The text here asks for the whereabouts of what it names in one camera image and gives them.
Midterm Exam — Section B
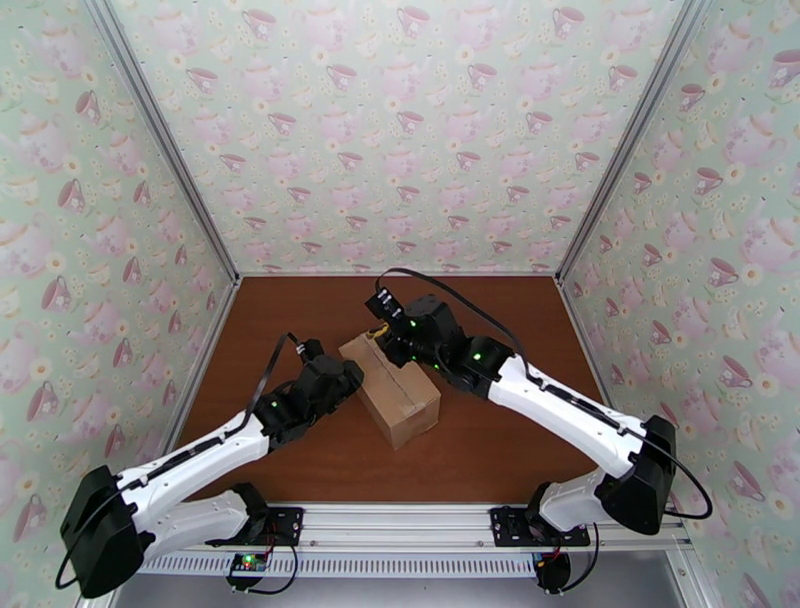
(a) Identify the white slotted cable duct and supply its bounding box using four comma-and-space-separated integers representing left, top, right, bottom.
140, 549, 545, 579

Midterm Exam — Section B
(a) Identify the thin black wire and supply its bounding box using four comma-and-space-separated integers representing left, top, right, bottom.
224, 542, 300, 595
562, 537, 601, 592

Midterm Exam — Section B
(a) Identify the aluminium frame post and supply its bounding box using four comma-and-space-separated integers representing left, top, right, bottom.
665, 549, 717, 608
554, 0, 717, 286
84, 0, 242, 283

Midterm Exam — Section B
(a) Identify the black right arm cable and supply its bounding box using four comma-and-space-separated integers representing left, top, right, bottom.
373, 267, 714, 521

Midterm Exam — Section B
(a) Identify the aluminium wall base strip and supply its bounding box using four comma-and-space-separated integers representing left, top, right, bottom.
174, 277, 242, 433
557, 277, 628, 442

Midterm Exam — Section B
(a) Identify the clear packing tape strip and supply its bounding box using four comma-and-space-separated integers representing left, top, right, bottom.
362, 337, 420, 411

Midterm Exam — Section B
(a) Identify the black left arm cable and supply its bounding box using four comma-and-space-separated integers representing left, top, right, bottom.
54, 332, 314, 592

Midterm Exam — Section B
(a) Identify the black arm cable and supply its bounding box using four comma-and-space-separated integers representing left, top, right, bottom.
54, 332, 314, 592
373, 267, 714, 521

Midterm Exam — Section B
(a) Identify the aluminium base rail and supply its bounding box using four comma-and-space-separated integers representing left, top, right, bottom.
143, 502, 695, 554

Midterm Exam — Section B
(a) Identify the grey metal shelf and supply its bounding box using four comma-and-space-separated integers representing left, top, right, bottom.
112, 574, 689, 608

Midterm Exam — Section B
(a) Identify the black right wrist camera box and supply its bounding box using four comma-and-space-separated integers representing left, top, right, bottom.
365, 287, 409, 326

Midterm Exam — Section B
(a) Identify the black round electronics module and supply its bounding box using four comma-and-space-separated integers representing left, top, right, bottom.
531, 552, 573, 594

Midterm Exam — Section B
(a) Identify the small green circuit board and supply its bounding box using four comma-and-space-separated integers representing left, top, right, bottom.
227, 552, 269, 579

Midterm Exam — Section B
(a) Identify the brown cardboard box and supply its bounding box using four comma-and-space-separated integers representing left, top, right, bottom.
338, 331, 442, 451

